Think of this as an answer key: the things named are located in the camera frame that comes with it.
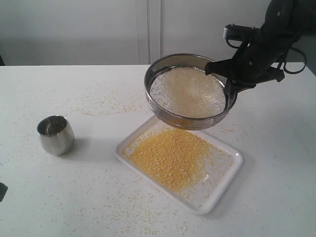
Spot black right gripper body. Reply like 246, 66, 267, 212
229, 27, 286, 91

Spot round steel mesh sieve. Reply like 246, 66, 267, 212
144, 53, 237, 130

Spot stainless steel cup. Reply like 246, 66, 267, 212
37, 115, 75, 156

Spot yellow grain mixture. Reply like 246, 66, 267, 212
150, 67, 226, 118

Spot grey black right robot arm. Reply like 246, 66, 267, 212
205, 0, 316, 91

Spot white plastic tray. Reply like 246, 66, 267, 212
115, 114, 244, 215

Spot yellow sieved millet grains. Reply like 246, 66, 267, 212
122, 123, 233, 198

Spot white cabinet doors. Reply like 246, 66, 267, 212
0, 0, 269, 65

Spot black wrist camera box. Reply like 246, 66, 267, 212
223, 24, 259, 41

